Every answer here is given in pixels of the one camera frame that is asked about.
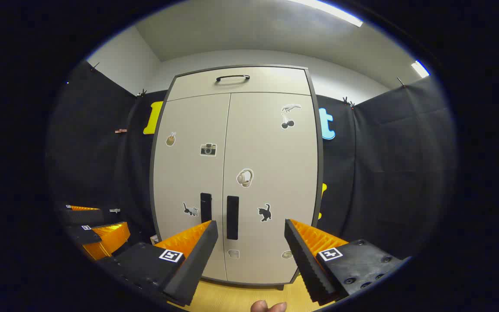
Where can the grey double-door shoe cabinet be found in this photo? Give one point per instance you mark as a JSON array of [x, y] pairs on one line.
[[320, 173]]

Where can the grey cabinet drawer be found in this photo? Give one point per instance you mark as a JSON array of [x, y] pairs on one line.
[[197, 86]]

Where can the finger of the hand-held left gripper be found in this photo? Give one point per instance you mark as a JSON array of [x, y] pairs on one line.
[[82, 216], [111, 238]]

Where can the small printed cardboard box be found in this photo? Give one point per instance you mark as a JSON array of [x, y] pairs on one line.
[[154, 239]]

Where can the short ceiling light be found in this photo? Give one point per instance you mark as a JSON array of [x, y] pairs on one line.
[[419, 69]]

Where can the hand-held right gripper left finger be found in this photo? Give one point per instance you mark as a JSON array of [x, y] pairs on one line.
[[195, 264]]

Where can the long ceiling light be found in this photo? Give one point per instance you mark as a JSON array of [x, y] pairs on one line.
[[336, 13]]

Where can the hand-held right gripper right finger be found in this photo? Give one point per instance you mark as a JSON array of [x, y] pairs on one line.
[[306, 264]]

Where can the grey cabinet door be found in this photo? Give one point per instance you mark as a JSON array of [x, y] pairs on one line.
[[275, 173], [184, 173]]

